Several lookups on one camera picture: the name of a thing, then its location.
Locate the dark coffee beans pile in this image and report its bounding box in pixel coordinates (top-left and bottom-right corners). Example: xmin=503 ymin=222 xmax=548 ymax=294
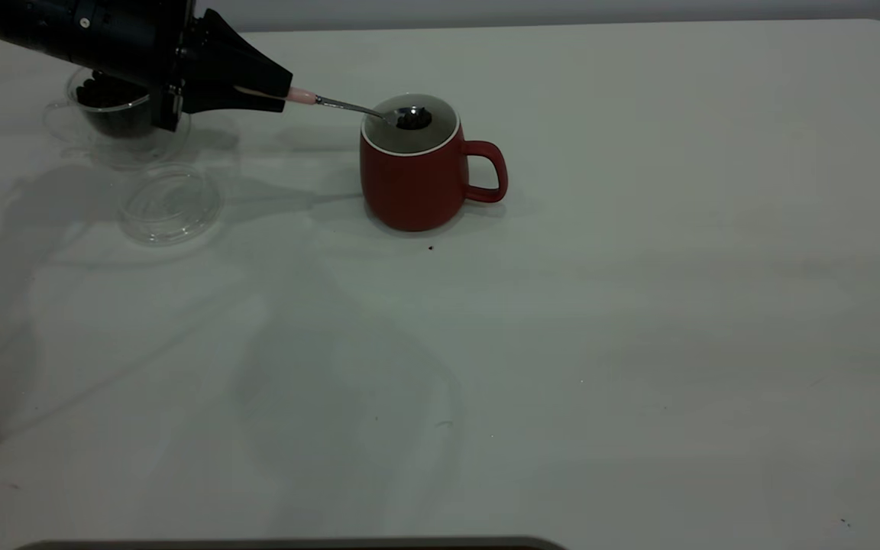
xmin=76 ymin=73 xmax=155 ymax=139

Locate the pink handled metal spoon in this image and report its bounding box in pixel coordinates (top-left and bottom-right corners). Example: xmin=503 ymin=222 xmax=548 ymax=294
xmin=286 ymin=86 xmax=433 ymax=131

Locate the clear round glass lid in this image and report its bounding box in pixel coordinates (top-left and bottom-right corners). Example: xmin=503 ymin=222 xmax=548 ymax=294
xmin=118 ymin=165 xmax=225 ymax=246

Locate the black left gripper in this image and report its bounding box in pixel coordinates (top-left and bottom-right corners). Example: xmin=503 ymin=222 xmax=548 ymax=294
xmin=73 ymin=0 xmax=294 ymax=132

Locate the clear double wall glass cup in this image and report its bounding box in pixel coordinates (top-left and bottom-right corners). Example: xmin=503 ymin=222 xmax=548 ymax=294
xmin=43 ymin=67 xmax=193 ymax=170

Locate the red ceramic mug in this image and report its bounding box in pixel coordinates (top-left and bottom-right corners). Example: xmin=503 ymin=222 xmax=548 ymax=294
xmin=359 ymin=93 xmax=509 ymax=233

